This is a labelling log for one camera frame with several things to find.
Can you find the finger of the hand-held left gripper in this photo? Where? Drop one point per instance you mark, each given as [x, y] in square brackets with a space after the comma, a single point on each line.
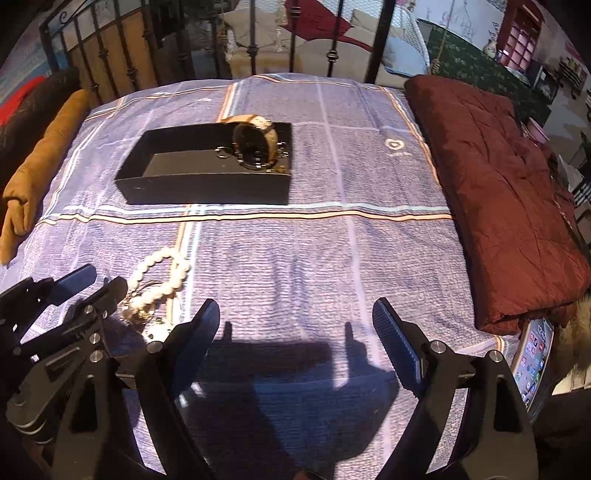
[76, 279]
[113, 290]

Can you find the wooden panel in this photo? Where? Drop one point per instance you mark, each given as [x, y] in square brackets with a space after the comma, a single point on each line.
[115, 60]

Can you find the fur trim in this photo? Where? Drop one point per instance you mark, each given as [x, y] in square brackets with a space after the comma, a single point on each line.
[577, 327]

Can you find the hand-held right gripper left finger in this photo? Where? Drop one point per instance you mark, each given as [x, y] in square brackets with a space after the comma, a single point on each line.
[203, 332]

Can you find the black picture frame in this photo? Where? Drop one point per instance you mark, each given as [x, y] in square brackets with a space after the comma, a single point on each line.
[545, 83]

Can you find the pink stool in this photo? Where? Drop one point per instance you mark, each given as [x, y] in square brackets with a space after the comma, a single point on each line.
[535, 130]

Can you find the red phone booth cabinet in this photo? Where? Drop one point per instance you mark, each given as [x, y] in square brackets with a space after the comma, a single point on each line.
[519, 41]

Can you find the red down jacket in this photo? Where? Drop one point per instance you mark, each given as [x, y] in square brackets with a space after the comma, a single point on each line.
[18, 99]

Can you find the tan suede garment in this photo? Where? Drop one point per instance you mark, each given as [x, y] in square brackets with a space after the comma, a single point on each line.
[41, 161]

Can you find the black down jacket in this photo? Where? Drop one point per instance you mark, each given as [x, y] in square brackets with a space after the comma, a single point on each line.
[27, 122]

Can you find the maroon quilted blanket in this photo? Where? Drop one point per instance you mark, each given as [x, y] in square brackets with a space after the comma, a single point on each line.
[498, 194]

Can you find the white pillow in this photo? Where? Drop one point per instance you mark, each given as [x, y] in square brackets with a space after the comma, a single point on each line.
[407, 55]

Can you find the red cloth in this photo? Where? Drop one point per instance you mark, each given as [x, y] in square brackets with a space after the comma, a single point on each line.
[314, 18]

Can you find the black jewelry box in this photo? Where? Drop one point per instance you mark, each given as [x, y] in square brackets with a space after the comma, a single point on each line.
[184, 189]

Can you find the blue plaid bed sheet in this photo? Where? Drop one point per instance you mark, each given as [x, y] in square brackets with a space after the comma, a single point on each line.
[300, 254]

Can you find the black metal bed frame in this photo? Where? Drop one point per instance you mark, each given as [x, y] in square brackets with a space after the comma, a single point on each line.
[252, 27]

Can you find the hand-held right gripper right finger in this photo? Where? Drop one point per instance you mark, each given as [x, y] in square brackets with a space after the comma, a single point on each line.
[399, 337]

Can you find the smartphone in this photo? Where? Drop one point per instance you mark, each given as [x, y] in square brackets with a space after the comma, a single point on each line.
[533, 360]

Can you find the green patterned carpet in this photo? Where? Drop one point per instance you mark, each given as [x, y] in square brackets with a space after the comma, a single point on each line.
[475, 69]

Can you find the beige quilt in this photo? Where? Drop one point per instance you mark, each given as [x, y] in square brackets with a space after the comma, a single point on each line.
[323, 51]

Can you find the white vase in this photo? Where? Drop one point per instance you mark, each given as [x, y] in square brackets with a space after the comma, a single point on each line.
[490, 50]

